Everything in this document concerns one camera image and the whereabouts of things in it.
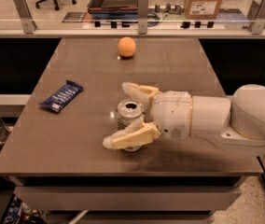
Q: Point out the left metal glass post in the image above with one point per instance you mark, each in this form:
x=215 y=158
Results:
x=27 y=23

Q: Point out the metal glass post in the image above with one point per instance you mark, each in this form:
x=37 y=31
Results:
x=142 y=16
x=27 y=23
x=256 y=15

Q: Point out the grey table drawer front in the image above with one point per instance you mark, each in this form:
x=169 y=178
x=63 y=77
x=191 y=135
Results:
x=128 y=198

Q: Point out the white green 7up can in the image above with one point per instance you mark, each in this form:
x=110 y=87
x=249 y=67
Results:
x=128 y=110

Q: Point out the cardboard box with label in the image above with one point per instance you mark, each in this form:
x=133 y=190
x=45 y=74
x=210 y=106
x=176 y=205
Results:
x=201 y=9

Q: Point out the orange fruit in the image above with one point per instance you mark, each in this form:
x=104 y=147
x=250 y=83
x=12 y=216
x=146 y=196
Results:
x=126 y=47

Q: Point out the right metal glass post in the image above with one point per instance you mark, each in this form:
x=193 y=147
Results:
x=256 y=15

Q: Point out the blue snack bar wrapper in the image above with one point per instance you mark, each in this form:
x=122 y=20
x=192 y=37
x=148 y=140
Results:
x=63 y=96

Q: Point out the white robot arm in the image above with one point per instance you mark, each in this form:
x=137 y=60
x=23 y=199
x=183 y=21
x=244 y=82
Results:
x=235 y=123

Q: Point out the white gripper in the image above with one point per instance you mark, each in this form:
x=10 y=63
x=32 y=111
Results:
x=173 y=114

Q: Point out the bin of colourful items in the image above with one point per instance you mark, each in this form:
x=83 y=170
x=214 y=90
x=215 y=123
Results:
x=18 y=212

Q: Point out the middle metal glass post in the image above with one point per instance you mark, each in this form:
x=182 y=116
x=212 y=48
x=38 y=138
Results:
x=142 y=16

